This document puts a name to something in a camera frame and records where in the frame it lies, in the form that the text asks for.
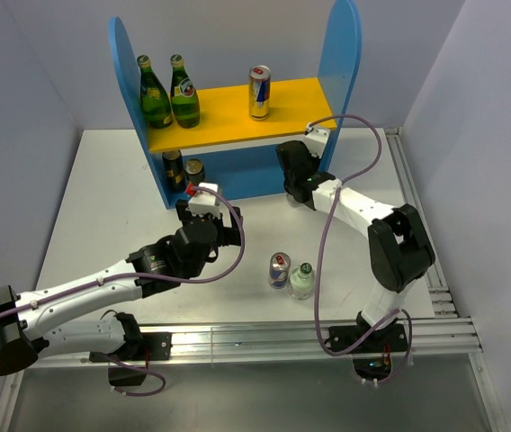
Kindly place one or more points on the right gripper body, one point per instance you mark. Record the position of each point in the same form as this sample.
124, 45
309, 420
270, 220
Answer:
314, 159

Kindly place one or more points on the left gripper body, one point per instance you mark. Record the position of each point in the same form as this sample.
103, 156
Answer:
228, 235

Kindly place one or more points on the black gold can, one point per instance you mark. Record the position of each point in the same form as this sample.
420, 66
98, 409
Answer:
194, 171
174, 169

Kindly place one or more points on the red bull can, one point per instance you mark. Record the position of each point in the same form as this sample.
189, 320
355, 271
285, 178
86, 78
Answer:
279, 268
259, 85

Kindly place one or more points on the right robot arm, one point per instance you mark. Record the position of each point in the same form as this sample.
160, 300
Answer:
400, 250

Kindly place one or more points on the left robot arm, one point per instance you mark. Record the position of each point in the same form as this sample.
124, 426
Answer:
39, 324

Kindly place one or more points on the blue and yellow shelf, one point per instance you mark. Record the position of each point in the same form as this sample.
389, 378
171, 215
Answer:
239, 153

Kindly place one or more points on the front clear glass bottle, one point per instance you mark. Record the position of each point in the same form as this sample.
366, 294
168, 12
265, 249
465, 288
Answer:
301, 282

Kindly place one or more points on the green bottle red label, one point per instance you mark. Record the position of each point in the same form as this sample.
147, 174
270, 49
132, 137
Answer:
184, 99

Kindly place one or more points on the green bottle yellow label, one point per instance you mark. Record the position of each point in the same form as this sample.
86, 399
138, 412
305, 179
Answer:
154, 100

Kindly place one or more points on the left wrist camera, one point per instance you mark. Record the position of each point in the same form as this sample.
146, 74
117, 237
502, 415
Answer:
202, 203

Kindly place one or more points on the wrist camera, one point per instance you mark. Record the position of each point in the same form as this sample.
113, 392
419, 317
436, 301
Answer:
202, 203
316, 138

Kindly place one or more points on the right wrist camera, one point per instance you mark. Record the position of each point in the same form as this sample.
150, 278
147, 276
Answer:
316, 138

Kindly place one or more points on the aluminium front rail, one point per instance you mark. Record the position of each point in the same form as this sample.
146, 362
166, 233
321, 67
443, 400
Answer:
297, 341

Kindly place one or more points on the aluminium rail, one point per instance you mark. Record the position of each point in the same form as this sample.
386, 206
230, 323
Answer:
440, 294
297, 341

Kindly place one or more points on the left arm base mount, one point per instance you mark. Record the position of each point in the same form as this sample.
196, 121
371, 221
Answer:
126, 374

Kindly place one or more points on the aluminium right rail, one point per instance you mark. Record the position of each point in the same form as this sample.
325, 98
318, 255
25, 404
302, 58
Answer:
440, 294

